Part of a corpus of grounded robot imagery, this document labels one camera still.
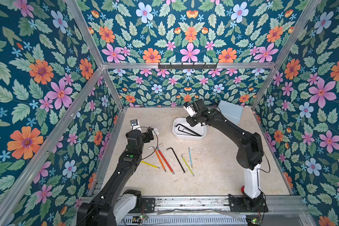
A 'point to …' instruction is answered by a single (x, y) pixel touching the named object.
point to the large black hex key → (188, 129)
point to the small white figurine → (156, 130)
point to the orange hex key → (158, 157)
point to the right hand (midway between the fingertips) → (190, 117)
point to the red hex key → (173, 173)
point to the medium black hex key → (176, 158)
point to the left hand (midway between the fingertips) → (143, 128)
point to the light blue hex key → (190, 156)
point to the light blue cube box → (233, 112)
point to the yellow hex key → (150, 165)
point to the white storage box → (182, 129)
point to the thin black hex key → (187, 133)
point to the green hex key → (187, 165)
